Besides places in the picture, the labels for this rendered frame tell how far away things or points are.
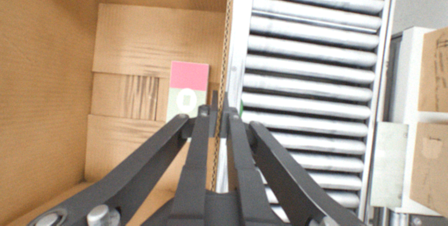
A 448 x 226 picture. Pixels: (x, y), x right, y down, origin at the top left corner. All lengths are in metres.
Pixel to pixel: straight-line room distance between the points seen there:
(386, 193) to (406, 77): 0.42
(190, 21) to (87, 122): 0.31
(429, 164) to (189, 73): 0.83
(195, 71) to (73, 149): 0.28
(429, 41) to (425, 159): 0.41
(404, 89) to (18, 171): 1.02
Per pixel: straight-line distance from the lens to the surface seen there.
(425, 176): 0.90
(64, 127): 0.41
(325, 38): 0.67
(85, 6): 0.44
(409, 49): 0.89
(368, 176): 0.81
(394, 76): 0.89
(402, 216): 0.95
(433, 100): 0.87
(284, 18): 0.63
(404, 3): 2.27
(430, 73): 0.89
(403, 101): 0.86
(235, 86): 0.36
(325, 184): 0.70
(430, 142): 0.88
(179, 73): 0.32
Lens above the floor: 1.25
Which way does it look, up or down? 85 degrees down
